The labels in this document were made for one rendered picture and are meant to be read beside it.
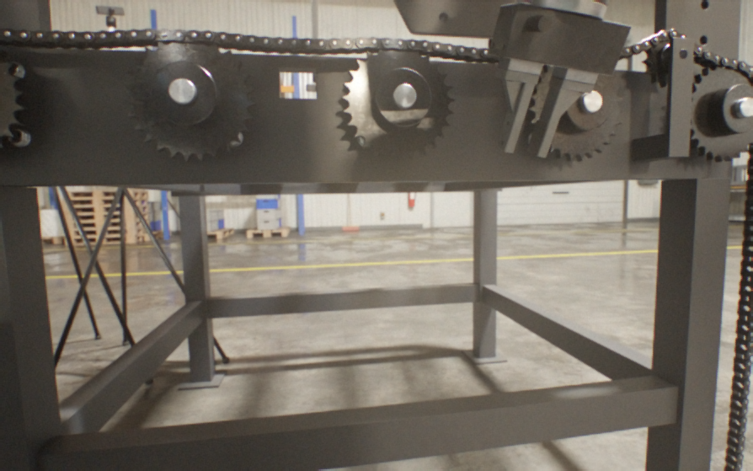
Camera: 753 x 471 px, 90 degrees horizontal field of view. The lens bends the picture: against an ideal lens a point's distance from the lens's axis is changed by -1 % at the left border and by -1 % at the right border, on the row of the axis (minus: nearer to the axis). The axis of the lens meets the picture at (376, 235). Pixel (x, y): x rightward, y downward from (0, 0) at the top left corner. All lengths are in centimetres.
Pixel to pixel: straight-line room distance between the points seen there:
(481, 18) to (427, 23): 10
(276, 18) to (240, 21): 84
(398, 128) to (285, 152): 18
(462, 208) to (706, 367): 950
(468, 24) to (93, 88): 59
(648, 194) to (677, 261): 1264
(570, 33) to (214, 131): 45
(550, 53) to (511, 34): 5
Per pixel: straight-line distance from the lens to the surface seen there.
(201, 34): 63
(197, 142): 60
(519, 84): 49
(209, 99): 58
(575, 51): 49
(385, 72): 61
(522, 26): 46
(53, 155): 73
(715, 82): 92
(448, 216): 1019
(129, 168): 68
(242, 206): 981
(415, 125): 60
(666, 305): 97
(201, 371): 173
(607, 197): 1255
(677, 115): 81
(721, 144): 92
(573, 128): 70
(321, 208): 966
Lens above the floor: 71
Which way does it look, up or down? 5 degrees down
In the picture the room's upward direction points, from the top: 1 degrees counter-clockwise
